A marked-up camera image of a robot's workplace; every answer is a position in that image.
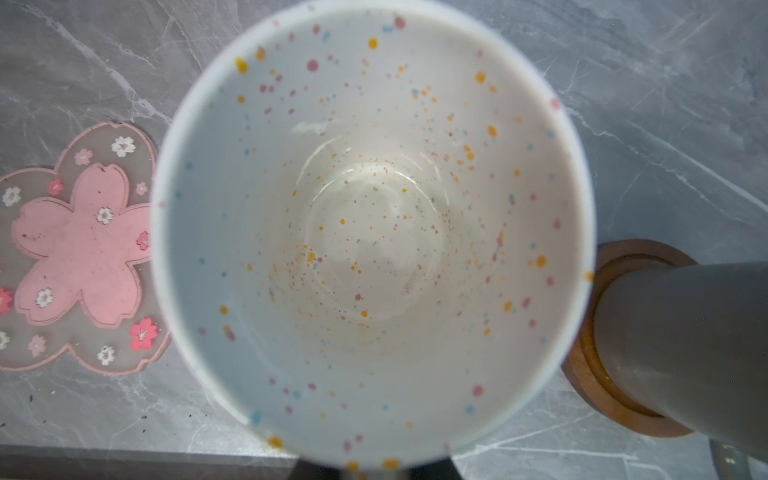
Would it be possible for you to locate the white mug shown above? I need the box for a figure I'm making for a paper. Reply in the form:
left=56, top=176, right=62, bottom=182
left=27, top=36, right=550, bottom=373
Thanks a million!
left=150, top=1, right=596, bottom=473

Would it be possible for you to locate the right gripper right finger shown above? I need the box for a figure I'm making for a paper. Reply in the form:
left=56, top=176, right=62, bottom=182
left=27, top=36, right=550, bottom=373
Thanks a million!
left=408, top=458, right=463, bottom=480

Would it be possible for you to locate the beige serving tray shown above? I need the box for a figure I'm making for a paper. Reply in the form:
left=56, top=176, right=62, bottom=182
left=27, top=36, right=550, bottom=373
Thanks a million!
left=1, top=446, right=297, bottom=479

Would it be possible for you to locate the grey mug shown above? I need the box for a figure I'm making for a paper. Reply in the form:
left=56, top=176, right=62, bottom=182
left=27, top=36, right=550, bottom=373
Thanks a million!
left=594, top=262, right=767, bottom=461

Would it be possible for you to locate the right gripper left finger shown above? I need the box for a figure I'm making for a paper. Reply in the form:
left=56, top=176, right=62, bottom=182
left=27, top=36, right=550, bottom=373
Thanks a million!
left=293, top=460, right=341, bottom=480

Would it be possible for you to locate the pink flower coaster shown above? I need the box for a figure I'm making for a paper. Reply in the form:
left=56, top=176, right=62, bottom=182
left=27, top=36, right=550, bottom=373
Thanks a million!
left=1, top=122, right=171, bottom=376

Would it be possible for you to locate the brown wooden round coaster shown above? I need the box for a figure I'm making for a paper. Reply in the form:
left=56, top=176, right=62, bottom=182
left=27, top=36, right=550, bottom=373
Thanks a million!
left=562, top=239, right=696, bottom=438

